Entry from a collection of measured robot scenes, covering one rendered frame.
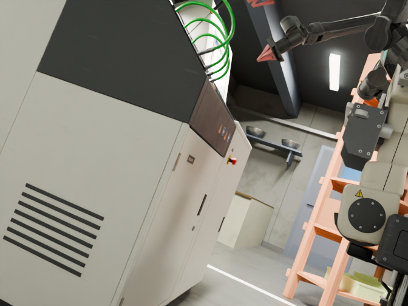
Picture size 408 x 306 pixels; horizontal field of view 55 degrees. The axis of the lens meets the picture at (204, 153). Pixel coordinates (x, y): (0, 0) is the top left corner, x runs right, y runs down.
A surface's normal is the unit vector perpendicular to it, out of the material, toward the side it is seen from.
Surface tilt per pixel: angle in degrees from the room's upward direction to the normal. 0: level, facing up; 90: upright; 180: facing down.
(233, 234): 90
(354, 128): 90
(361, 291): 90
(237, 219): 90
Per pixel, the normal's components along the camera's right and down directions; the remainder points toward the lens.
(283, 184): -0.30, -0.20
